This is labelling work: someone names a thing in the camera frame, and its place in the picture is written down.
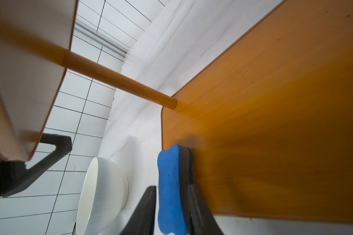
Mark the white upturned bowl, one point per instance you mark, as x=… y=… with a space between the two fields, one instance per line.
x=104 y=193

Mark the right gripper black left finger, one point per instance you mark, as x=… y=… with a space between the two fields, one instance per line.
x=142 y=221

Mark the blue bottom eraser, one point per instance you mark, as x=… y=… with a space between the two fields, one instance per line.
x=170 y=214

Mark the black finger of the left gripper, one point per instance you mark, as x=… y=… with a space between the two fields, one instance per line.
x=15 y=177

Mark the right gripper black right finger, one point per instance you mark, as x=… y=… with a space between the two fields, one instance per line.
x=201 y=220

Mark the orange two-tier shelf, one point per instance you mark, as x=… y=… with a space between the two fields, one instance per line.
x=270 y=119

